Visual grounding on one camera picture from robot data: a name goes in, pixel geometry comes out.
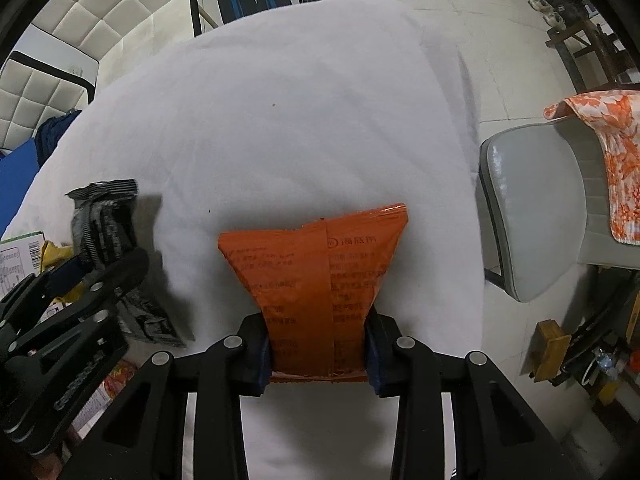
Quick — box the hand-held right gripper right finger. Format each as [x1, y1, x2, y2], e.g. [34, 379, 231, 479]
[364, 308, 562, 480]

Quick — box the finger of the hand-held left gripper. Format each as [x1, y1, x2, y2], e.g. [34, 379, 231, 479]
[0, 257, 90, 323]
[11, 248, 151, 361]

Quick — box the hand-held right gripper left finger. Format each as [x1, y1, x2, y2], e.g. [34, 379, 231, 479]
[89, 312, 275, 480]

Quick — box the black snack packet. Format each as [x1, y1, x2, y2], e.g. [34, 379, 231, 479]
[66, 179, 189, 350]

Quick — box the orange snack packet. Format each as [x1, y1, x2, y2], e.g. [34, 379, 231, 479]
[218, 203, 411, 384]

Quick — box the yellow packet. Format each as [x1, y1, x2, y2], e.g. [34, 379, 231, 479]
[40, 240, 87, 306]

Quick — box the white printed box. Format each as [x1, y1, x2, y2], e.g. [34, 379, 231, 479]
[0, 231, 66, 323]

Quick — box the red and white packet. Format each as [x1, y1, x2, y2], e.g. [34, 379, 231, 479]
[70, 360, 138, 436]

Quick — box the blue mat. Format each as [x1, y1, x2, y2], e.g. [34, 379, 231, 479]
[0, 140, 41, 237]

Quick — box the dark blue cloth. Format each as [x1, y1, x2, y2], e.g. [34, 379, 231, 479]
[34, 109, 83, 167]

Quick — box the wooden block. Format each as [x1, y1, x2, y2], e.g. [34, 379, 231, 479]
[534, 320, 572, 385]

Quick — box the white quilted chair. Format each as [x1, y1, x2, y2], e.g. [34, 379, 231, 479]
[30, 0, 202, 92]
[0, 51, 96, 157]

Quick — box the white tablecloth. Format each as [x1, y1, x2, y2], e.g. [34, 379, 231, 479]
[1, 0, 484, 480]

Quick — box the grey padded chair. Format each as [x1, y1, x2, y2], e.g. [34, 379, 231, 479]
[479, 116, 640, 304]

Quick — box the orange floral cloth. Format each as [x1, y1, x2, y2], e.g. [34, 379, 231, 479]
[544, 83, 640, 247]

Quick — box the dark wooden stool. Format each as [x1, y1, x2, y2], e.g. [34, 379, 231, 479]
[545, 8, 636, 92]

